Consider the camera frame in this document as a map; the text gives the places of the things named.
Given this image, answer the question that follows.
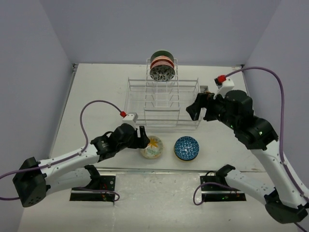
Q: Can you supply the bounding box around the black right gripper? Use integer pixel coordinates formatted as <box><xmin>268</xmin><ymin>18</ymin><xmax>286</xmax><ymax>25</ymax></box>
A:
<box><xmin>186</xmin><ymin>92</ymin><xmax>238</xmax><ymax>129</ymax></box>

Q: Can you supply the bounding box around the yellow floral cream bowl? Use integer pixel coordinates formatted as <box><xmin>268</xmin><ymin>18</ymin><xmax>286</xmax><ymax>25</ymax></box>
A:
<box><xmin>140</xmin><ymin>135</ymin><xmax>164</xmax><ymax>159</ymax></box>

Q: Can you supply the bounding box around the blue triangle pattern bowl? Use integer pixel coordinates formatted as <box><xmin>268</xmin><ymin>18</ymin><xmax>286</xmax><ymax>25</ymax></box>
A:
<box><xmin>174</xmin><ymin>136</ymin><xmax>199</xmax><ymax>160</ymax></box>

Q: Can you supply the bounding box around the black leaf pattern bowl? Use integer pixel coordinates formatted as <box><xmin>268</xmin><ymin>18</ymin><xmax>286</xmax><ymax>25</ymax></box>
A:
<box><xmin>150</xmin><ymin>65</ymin><xmax>175</xmax><ymax>82</ymax></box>

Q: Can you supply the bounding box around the orange leaf pattern bowl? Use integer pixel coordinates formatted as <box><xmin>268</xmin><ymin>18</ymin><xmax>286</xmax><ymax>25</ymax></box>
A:
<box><xmin>150</xmin><ymin>56</ymin><xmax>174</xmax><ymax>69</ymax></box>

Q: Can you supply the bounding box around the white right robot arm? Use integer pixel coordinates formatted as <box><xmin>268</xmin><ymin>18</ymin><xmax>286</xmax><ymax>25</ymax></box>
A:
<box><xmin>186</xmin><ymin>90</ymin><xmax>309</xmax><ymax>224</ymax></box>

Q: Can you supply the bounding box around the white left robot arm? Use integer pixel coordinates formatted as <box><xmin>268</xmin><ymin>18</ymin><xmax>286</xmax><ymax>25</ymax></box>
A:
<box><xmin>13</xmin><ymin>123</ymin><xmax>150</xmax><ymax>207</ymax></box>

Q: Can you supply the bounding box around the dark green bowl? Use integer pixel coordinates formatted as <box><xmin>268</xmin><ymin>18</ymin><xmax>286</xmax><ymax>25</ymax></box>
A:
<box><xmin>150</xmin><ymin>50</ymin><xmax>174</xmax><ymax>62</ymax></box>

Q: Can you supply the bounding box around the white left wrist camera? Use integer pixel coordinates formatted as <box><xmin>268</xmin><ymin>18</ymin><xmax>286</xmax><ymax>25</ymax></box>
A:
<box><xmin>122</xmin><ymin>113</ymin><xmax>138</xmax><ymax>128</ymax></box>

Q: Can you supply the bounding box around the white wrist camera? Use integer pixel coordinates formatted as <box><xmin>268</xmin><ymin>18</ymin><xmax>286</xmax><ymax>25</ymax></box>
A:
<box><xmin>213</xmin><ymin>75</ymin><xmax>235</xmax><ymax>99</ymax></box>
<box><xmin>122</xmin><ymin>113</ymin><xmax>138</xmax><ymax>128</ymax></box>

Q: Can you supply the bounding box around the white wire dish rack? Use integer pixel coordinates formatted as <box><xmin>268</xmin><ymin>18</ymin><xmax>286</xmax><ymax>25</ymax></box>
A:
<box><xmin>125</xmin><ymin>58</ymin><xmax>203</xmax><ymax>131</ymax></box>

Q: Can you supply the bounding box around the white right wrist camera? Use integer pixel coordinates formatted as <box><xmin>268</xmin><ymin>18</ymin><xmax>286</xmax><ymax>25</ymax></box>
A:
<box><xmin>213</xmin><ymin>75</ymin><xmax>235</xmax><ymax>99</ymax></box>

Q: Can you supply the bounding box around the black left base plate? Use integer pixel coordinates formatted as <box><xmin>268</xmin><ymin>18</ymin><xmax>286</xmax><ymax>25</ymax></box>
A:
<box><xmin>70</xmin><ymin>174</ymin><xmax>118</xmax><ymax>203</ymax></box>

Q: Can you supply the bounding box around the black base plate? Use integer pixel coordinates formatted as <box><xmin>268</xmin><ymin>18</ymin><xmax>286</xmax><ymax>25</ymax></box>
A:
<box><xmin>201</xmin><ymin>185</ymin><xmax>247</xmax><ymax>202</ymax></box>
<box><xmin>70</xmin><ymin>174</ymin><xmax>118</xmax><ymax>203</ymax></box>

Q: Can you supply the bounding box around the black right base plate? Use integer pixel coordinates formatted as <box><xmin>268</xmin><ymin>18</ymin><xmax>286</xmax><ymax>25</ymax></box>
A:
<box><xmin>201</xmin><ymin>185</ymin><xmax>247</xmax><ymax>202</ymax></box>

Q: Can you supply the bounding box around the aluminium table edge rail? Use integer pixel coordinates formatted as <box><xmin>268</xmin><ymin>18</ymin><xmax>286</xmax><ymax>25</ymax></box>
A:
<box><xmin>44</xmin><ymin>63</ymin><xmax>79</xmax><ymax>159</ymax></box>

